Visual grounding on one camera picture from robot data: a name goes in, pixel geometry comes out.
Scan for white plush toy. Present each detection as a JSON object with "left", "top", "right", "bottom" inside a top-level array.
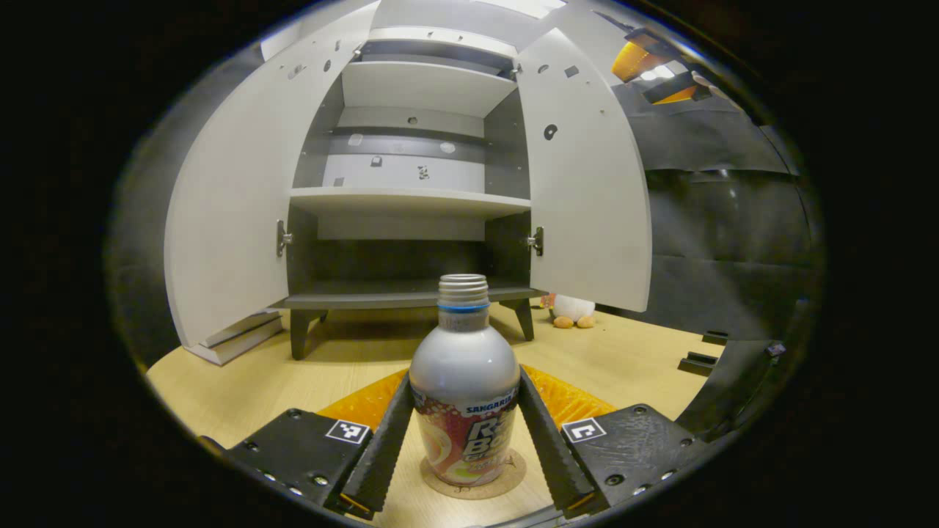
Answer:
[{"left": 541, "top": 293, "right": 596, "bottom": 329}]

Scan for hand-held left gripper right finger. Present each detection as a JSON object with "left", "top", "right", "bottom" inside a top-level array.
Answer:
[{"left": 517, "top": 364, "right": 716, "bottom": 518}]

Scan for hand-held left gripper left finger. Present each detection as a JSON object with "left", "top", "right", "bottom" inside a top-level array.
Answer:
[{"left": 202, "top": 367, "right": 415, "bottom": 521}]

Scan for white cabinet door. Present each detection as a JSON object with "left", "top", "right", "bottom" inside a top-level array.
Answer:
[
  {"left": 516, "top": 28, "right": 654, "bottom": 314},
  {"left": 163, "top": 0, "right": 382, "bottom": 349}
]

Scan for silver bottle pink label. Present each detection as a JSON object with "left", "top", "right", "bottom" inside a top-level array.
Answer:
[{"left": 409, "top": 274, "right": 522, "bottom": 488}]

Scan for white cabinet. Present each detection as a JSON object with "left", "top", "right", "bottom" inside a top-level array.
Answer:
[{"left": 271, "top": 26, "right": 547, "bottom": 360}]

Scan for round cork coaster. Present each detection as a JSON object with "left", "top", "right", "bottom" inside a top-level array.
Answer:
[{"left": 420, "top": 447, "right": 527, "bottom": 501}]

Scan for white cabinet shelf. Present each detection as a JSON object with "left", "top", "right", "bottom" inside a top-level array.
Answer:
[
  {"left": 288, "top": 186, "right": 531, "bottom": 219},
  {"left": 341, "top": 60, "right": 518, "bottom": 118}
]

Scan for ceiling light panel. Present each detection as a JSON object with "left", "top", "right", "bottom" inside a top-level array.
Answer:
[{"left": 477, "top": 0, "right": 567, "bottom": 19}]

